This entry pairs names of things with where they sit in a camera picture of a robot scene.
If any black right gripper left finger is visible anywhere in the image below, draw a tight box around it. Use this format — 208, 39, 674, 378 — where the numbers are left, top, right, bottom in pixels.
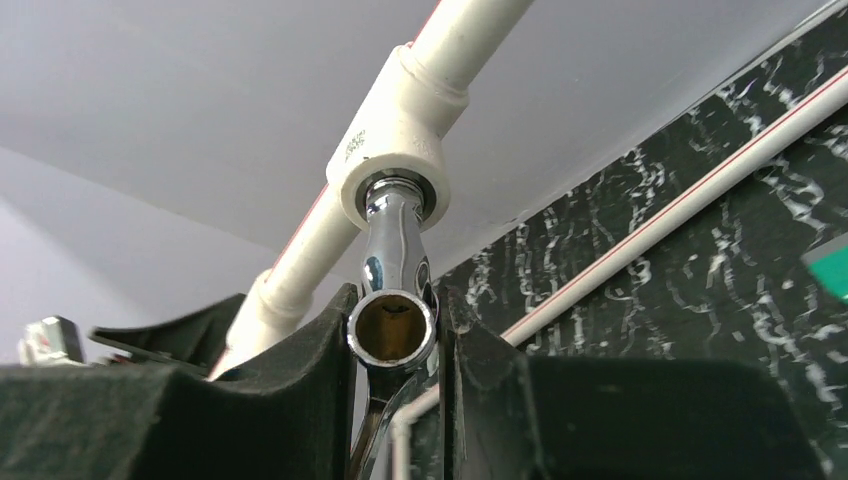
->
1, 283, 358, 479

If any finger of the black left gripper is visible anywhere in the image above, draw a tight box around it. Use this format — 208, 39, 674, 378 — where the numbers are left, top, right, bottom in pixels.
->
89, 293, 246, 377

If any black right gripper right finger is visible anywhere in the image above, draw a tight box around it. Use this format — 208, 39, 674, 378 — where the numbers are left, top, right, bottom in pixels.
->
442, 288, 824, 479

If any chrome metal faucet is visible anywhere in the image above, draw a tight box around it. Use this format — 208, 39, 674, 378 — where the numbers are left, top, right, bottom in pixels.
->
346, 177, 438, 479

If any green tape roll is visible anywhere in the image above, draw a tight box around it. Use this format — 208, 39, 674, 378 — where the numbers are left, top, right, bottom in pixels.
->
801, 234, 847, 304

